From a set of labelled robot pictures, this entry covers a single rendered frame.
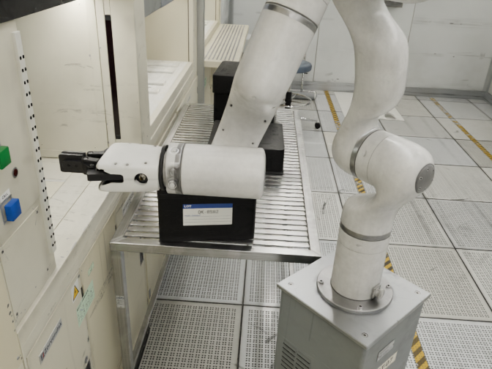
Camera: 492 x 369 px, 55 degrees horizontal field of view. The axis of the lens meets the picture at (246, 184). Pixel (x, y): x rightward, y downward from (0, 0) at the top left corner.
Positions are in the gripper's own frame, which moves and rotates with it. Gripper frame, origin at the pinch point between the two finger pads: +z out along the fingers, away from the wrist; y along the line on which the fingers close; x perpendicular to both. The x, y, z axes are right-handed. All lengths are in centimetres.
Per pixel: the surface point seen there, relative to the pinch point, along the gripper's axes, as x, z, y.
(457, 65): -83, -248, 480
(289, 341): -60, -42, 23
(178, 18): -9, 21, 215
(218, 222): -38, -20, 44
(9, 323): -29.4, 12.3, -7.6
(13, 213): -10.1, 11.3, -1.1
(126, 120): -18, 12, 70
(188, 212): -34, -12, 43
